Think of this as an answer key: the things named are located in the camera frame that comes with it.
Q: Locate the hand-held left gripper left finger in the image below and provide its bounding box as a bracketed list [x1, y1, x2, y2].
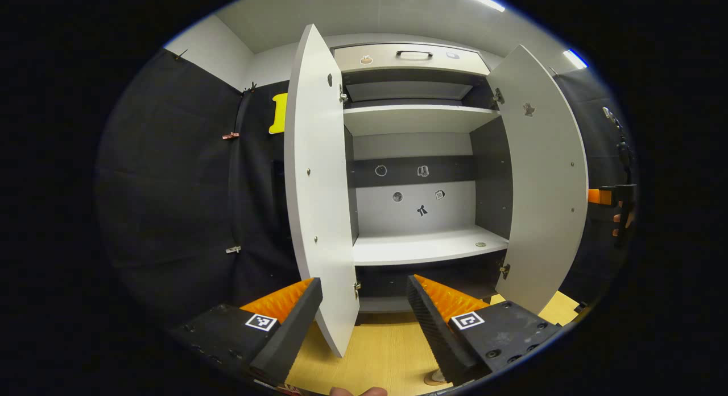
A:
[169, 278, 324, 388]

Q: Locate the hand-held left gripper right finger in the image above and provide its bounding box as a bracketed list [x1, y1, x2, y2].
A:
[406, 274, 564, 385]

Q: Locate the white cabinet door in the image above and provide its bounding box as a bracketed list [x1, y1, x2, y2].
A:
[488, 44, 589, 316]
[284, 24, 361, 358]

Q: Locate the white and grey cabinet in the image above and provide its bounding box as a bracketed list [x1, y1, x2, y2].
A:
[333, 42, 515, 328]

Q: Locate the white cabinet shelf board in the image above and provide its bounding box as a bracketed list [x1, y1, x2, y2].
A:
[343, 105, 501, 137]

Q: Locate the beige cabinet drawer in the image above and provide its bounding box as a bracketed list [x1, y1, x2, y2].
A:
[334, 43, 491, 76]

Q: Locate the dark metal stand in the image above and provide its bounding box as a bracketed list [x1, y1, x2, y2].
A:
[602, 106, 634, 184]

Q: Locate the black backdrop cloth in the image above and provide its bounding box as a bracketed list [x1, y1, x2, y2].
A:
[96, 48, 292, 328]
[555, 69, 639, 307]

